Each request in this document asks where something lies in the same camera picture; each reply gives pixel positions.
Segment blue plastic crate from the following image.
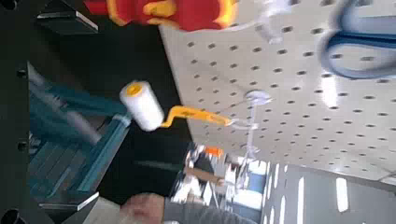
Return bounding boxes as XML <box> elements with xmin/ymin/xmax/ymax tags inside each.
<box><xmin>27</xmin><ymin>60</ymin><xmax>134</xmax><ymax>201</ymax></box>

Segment yellow handled white paint roller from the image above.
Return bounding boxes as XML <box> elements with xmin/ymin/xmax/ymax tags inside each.
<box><xmin>119</xmin><ymin>79</ymin><xmax>234</xmax><ymax>133</ymax></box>

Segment black backing panel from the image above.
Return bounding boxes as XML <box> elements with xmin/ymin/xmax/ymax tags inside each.
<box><xmin>57</xmin><ymin>23</ymin><xmax>193</xmax><ymax>203</ymax></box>

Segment orange box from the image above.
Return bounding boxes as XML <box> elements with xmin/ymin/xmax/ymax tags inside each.
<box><xmin>203</xmin><ymin>146</ymin><xmax>225</xmax><ymax>158</ymax></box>

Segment clear suction hook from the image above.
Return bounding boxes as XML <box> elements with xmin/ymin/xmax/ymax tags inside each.
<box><xmin>254</xmin><ymin>0</ymin><xmax>294</xmax><ymax>46</ymax></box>
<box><xmin>235</xmin><ymin>136</ymin><xmax>263</xmax><ymax>191</ymax></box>
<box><xmin>230</xmin><ymin>89</ymin><xmax>274</xmax><ymax>132</ymax></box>

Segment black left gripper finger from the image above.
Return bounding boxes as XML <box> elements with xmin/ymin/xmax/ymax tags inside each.
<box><xmin>35</xmin><ymin>0</ymin><xmax>100</xmax><ymax>35</ymax></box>
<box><xmin>37</xmin><ymin>190</ymin><xmax>101</xmax><ymax>224</ymax></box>

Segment red glue tube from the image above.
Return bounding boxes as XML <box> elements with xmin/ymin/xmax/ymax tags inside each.
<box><xmin>82</xmin><ymin>0</ymin><xmax>240</xmax><ymax>33</ymax></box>

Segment grey perforated pegboard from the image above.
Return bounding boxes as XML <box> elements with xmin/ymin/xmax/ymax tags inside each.
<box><xmin>158</xmin><ymin>0</ymin><xmax>396</xmax><ymax>183</ymax></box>

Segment blue scissors on packaging card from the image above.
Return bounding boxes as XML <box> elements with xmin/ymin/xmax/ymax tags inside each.
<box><xmin>318</xmin><ymin>0</ymin><xmax>396</xmax><ymax>80</ymax></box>

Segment person's bare hand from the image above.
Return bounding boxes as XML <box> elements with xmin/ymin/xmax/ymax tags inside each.
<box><xmin>119</xmin><ymin>192</ymin><xmax>166</xmax><ymax>224</ymax></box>

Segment grey sleeved forearm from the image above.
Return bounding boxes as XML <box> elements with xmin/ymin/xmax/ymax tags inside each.
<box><xmin>163</xmin><ymin>198</ymin><xmax>260</xmax><ymax>224</ymax></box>

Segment wooden handled garden trowel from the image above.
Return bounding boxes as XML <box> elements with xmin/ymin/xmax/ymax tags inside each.
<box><xmin>134</xmin><ymin>160</ymin><xmax>227</xmax><ymax>187</ymax></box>

